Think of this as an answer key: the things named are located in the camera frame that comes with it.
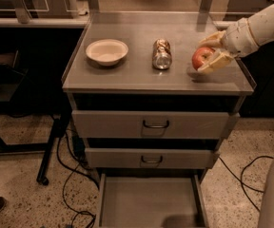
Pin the grey drawer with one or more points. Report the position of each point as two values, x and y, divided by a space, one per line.
152 124
150 202
151 158

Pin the white horizontal rail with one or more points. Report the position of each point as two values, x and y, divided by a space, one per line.
189 21

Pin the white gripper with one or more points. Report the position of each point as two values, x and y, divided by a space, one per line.
237 38

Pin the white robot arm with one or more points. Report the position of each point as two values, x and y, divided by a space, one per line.
262 28

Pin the crushed aluminium soda can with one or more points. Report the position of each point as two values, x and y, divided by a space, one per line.
161 56

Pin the grey bottom drawer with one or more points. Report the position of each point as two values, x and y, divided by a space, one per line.
150 202

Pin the grey top drawer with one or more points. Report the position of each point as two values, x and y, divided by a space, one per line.
152 124

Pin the black table leg frame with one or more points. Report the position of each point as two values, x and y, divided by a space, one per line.
57 130

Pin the red apple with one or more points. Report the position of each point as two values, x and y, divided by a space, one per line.
201 56

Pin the white paper bowl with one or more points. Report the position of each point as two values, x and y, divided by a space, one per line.
107 52

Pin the grey middle drawer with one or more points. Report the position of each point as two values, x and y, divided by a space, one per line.
151 158

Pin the grey metal drawer cabinet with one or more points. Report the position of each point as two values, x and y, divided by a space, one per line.
135 85

